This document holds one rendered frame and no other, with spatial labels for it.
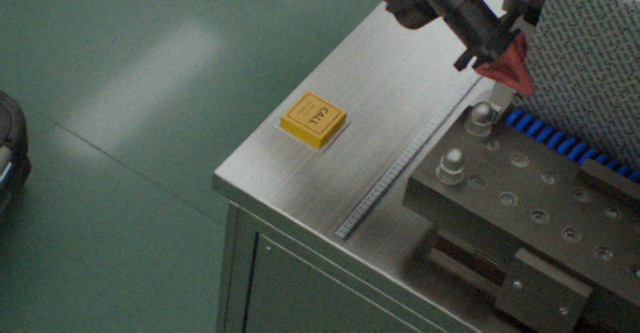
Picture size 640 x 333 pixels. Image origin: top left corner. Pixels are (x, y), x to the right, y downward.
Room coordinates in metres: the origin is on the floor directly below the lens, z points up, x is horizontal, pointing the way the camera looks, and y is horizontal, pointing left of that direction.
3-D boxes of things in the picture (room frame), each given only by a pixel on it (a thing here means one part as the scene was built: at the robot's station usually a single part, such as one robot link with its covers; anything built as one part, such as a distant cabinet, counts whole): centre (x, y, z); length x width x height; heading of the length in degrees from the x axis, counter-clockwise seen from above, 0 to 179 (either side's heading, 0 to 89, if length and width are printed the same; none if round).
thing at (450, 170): (1.04, -0.16, 1.05); 0.04 x 0.04 x 0.04
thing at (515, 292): (0.92, -0.30, 0.96); 0.10 x 0.03 x 0.11; 65
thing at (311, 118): (1.19, 0.03, 0.91); 0.07 x 0.07 x 0.02; 65
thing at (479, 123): (1.13, -0.19, 1.05); 0.04 x 0.04 x 0.04
